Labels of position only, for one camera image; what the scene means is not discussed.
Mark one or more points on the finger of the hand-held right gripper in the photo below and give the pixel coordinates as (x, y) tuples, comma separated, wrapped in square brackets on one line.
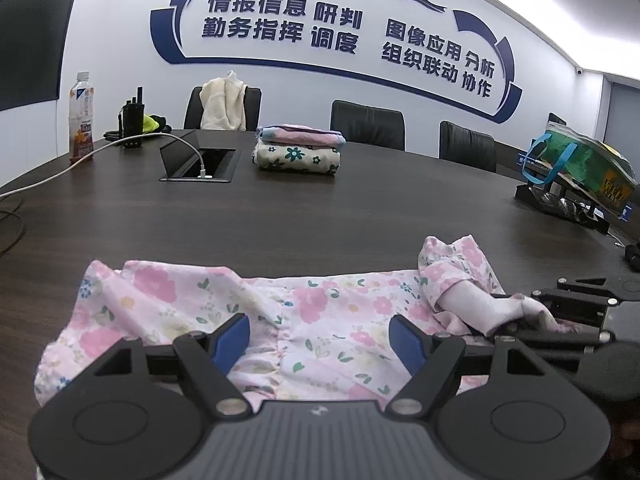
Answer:
[(565, 346), (580, 300)]

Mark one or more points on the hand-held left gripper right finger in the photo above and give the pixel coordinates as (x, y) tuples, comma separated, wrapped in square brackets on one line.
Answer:
[(407, 342)]

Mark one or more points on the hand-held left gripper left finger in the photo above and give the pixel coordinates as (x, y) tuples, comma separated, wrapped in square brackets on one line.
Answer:
[(231, 342)]

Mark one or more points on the pink floral dress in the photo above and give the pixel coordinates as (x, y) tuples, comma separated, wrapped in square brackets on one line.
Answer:
[(320, 305)]

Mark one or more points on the black desktop device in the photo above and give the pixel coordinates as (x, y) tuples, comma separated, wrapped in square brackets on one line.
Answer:
[(632, 252)]

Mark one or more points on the blue name plate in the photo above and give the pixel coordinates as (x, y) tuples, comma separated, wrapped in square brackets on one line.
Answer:
[(520, 158), (625, 212)]

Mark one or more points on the black desktop rack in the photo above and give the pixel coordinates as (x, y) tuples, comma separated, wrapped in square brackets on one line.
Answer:
[(540, 200)]

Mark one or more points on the black office chair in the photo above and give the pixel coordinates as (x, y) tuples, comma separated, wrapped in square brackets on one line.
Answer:
[(254, 110), (467, 147), (367, 125), (556, 119)]

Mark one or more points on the folded white green-flowered cloth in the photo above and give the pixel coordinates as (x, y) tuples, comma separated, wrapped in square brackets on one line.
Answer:
[(295, 157)]

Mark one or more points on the black table socket box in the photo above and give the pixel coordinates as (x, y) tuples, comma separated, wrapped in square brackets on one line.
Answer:
[(177, 152)]

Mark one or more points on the folded pink cloth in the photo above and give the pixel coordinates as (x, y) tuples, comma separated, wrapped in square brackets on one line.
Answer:
[(300, 135)]

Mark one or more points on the black cloth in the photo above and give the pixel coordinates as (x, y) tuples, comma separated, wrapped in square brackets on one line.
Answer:
[(161, 124)]

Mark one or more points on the cream garment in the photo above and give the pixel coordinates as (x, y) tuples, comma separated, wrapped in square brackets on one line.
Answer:
[(220, 105)]

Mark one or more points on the black handheld radio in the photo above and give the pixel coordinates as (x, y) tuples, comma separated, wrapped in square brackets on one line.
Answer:
[(132, 120)]

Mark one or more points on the orange label drink bottle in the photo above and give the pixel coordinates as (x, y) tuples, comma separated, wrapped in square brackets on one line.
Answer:
[(81, 120)]

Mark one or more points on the blue wall lettering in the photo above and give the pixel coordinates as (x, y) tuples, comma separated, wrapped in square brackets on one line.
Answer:
[(165, 35)]

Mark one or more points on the black wall screen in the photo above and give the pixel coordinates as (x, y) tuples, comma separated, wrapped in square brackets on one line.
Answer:
[(30, 35)]

